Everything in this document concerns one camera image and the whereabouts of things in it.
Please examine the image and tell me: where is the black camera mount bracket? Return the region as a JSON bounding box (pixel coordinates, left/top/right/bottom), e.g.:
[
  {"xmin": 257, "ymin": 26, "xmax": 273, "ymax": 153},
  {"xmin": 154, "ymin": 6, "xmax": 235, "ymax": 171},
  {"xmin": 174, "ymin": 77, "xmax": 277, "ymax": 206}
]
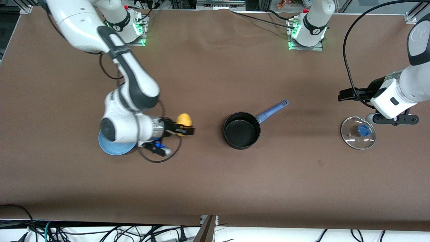
[{"xmin": 374, "ymin": 114, "xmax": 419, "ymax": 126}]

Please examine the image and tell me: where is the aluminium profile post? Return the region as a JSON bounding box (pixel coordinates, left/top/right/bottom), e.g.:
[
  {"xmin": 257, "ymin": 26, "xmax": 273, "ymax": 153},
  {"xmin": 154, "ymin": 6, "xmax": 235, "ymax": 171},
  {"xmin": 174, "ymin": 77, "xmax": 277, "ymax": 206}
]
[{"xmin": 193, "ymin": 215, "xmax": 219, "ymax": 242}]

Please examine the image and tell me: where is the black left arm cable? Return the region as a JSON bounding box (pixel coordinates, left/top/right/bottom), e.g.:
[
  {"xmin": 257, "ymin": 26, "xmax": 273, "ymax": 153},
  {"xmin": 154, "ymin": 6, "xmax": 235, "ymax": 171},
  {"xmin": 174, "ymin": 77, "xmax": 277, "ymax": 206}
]
[{"xmin": 343, "ymin": 0, "xmax": 415, "ymax": 109}]

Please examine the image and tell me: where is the brown table cover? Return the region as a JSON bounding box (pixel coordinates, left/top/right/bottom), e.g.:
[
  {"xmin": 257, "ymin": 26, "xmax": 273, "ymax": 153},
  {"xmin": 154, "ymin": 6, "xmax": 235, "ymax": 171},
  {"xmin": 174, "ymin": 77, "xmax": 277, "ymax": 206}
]
[{"xmin": 0, "ymin": 7, "xmax": 430, "ymax": 232}]

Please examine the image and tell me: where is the dark pot with blue handle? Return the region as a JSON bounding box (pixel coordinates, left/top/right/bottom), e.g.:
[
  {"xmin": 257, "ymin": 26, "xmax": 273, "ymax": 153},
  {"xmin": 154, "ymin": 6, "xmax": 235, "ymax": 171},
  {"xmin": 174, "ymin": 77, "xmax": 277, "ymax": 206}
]
[{"xmin": 223, "ymin": 100, "xmax": 289, "ymax": 150}]

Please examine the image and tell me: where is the black cable on table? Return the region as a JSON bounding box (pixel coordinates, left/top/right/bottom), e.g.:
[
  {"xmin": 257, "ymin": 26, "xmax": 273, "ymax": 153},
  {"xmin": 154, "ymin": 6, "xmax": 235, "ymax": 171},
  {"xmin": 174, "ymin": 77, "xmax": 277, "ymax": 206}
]
[{"xmin": 230, "ymin": 9, "xmax": 298, "ymax": 31}]

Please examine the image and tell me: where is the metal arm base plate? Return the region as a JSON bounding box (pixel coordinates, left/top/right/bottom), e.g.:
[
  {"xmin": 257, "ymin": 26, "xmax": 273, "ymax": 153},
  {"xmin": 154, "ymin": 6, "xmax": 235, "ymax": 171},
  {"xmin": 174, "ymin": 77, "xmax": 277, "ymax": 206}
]
[
  {"xmin": 125, "ymin": 9, "xmax": 149, "ymax": 47},
  {"xmin": 286, "ymin": 17, "xmax": 326, "ymax": 51}
]

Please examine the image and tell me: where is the teal floor cable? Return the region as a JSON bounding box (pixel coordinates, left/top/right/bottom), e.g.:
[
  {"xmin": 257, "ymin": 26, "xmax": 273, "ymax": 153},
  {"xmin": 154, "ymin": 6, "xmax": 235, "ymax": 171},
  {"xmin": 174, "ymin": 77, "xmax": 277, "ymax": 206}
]
[{"xmin": 43, "ymin": 221, "xmax": 55, "ymax": 242}]

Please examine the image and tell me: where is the blue plate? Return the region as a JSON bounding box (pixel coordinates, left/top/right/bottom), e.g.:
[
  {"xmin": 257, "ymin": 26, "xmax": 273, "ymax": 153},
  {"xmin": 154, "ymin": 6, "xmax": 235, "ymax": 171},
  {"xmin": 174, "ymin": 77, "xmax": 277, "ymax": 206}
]
[{"xmin": 98, "ymin": 129, "xmax": 137, "ymax": 156}]

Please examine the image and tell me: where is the glass lid with blue knob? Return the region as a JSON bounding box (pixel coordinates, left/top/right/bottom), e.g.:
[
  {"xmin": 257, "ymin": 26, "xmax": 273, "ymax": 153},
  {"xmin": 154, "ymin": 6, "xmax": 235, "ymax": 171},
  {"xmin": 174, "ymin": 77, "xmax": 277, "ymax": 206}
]
[{"xmin": 340, "ymin": 116, "xmax": 376, "ymax": 150}]

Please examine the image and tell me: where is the black floor cable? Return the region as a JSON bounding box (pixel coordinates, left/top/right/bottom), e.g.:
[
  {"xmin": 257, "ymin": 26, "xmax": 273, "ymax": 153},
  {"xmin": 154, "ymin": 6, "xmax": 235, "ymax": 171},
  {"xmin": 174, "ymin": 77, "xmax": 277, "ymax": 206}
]
[{"xmin": 0, "ymin": 204, "xmax": 38, "ymax": 242}]

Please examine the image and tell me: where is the yellow lemon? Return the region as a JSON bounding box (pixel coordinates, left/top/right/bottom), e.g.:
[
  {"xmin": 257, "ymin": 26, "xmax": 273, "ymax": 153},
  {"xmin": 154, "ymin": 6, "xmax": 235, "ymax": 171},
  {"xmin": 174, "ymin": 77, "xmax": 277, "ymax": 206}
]
[{"xmin": 176, "ymin": 113, "xmax": 193, "ymax": 136}]

